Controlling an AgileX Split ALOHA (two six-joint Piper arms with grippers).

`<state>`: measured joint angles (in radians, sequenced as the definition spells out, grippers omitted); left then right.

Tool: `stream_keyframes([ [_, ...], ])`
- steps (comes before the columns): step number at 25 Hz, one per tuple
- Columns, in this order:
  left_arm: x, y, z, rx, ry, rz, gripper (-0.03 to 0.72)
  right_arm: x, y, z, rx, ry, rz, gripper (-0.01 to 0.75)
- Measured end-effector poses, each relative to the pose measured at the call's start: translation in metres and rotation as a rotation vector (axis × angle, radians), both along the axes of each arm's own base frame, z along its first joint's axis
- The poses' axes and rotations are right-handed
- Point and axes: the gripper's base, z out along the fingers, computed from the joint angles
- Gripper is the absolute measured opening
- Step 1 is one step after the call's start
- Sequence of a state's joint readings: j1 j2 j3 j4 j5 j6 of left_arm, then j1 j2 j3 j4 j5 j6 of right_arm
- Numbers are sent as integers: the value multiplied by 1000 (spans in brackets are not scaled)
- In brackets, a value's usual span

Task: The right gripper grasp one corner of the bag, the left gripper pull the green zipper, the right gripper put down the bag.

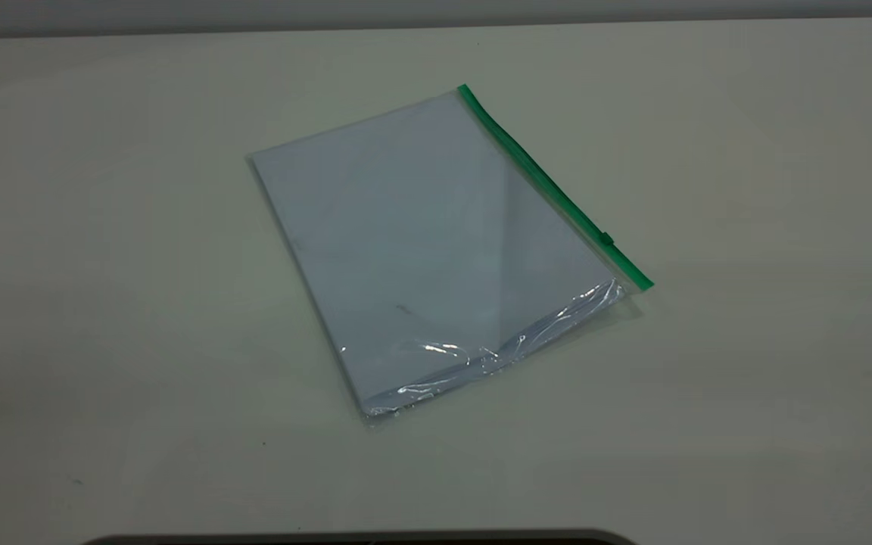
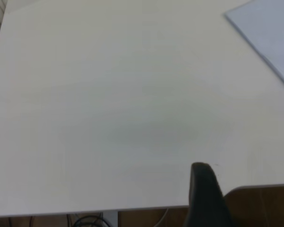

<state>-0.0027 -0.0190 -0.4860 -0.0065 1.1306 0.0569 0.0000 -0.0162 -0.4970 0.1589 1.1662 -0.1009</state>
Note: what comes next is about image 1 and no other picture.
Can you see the clear zip bag green zipper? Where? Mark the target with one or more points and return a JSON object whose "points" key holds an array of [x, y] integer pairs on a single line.
{"points": [[436, 250]]}

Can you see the green zipper slider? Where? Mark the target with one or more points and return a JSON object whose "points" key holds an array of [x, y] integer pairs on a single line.
{"points": [[606, 238]]}

